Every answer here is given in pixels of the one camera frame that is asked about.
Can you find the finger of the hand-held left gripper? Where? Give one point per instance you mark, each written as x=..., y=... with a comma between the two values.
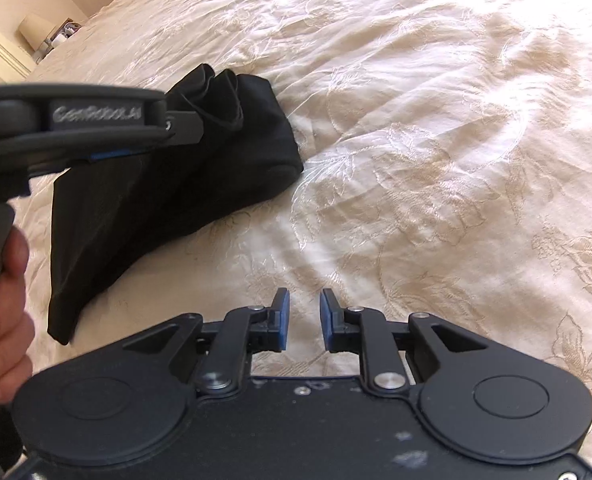
x=185, y=127

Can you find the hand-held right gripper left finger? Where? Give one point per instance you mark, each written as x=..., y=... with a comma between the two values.
x=283, y=321

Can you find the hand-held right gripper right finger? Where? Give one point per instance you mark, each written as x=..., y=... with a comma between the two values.
x=327, y=321

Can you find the black pants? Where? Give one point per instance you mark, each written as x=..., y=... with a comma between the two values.
x=176, y=190

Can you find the person's left hand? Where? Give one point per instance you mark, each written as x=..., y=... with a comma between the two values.
x=1, y=340

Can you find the cluttered nightstand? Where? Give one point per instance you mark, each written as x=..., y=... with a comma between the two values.
x=61, y=35

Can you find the cream table lamp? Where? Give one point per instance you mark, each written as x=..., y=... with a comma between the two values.
x=35, y=30

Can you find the cream embroidered bedspread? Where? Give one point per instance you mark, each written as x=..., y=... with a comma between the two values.
x=415, y=135

